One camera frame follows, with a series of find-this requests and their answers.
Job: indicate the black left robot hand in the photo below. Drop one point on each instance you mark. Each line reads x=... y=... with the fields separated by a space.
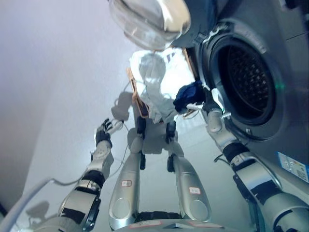
x=104 y=131

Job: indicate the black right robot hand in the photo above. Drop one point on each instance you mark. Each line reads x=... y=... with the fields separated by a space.
x=210 y=101

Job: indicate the navy blue garment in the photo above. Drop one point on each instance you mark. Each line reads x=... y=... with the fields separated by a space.
x=188 y=94

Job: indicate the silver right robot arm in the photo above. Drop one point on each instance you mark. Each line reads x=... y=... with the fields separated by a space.
x=260 y=183

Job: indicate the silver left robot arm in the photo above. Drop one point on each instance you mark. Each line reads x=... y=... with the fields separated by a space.
x=84 y=193

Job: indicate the brown wicker laundry basket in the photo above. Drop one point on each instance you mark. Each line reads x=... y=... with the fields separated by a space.
x=136 y=96

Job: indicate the white crumpled clothes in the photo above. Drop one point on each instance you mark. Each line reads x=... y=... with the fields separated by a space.
x=154 y=96

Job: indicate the grey front-load washing machine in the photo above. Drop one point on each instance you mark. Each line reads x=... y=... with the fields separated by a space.
x=289 y=96

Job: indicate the silver left robot leg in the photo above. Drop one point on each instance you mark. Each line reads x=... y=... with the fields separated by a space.
x=128 y=183

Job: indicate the round glass washer door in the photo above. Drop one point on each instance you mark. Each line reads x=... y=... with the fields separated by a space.
x=144 y=24

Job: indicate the blue white energy label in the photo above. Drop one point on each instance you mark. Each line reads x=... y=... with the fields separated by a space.
x=293 y=168

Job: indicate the silver robot torso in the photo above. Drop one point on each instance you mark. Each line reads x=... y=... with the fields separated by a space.
x=178 y=222

